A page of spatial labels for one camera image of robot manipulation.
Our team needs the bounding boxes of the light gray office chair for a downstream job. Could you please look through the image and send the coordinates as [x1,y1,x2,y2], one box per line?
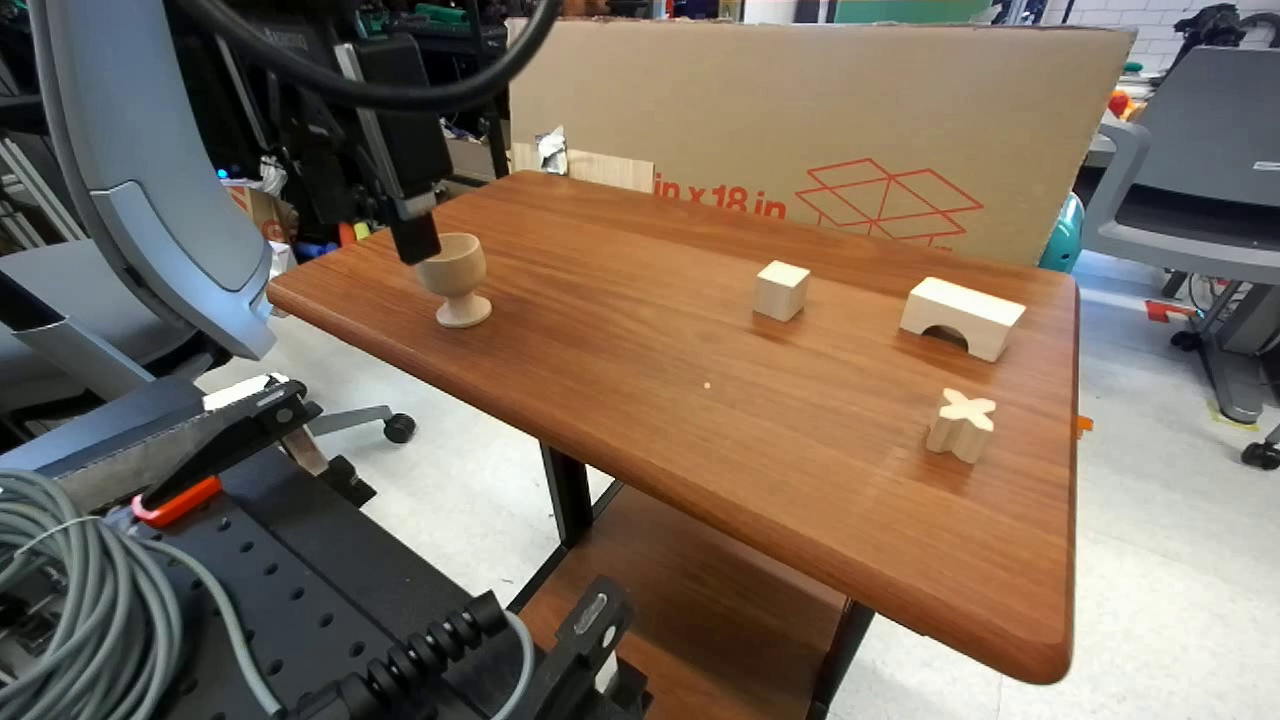
[1084,46,1280,472]

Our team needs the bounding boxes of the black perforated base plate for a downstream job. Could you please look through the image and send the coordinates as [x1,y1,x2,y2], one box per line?
[133,437,565,720]

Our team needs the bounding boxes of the wooden egg cup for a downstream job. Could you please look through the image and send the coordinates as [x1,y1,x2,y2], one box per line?
[413,227,494,334]

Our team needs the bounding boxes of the large flat cardboard box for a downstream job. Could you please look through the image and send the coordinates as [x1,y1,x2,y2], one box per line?
[504,15,1141,274]

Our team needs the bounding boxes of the wooden lower table shelf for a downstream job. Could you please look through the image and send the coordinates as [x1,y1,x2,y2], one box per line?
[511,481,856,720]

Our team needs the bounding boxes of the wooden cross block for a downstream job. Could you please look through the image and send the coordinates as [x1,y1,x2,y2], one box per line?
[922,385,1000,468]

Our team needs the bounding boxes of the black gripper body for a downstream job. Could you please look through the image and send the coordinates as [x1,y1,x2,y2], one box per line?
[337,35,450,233]

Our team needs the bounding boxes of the crumpled clear plastic bag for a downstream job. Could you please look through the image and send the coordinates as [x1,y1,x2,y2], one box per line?
[530,119,571,178]

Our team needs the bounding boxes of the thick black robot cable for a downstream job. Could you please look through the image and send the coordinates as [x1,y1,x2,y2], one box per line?
[171,0,565,118]

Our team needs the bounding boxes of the black table leg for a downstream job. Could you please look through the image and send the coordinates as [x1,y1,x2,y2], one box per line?
[535,445,594,551]
[802,598,877,720]

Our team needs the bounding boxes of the gray chair base with caster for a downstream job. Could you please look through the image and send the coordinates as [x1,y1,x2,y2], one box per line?
[303,401,420,447]

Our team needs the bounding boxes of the wooden arch block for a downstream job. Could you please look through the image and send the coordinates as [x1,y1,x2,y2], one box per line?
[895,274,1030,370]

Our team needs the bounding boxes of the gray coiled cable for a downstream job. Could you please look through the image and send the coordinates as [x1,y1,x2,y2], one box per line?
[0,468,282,720]

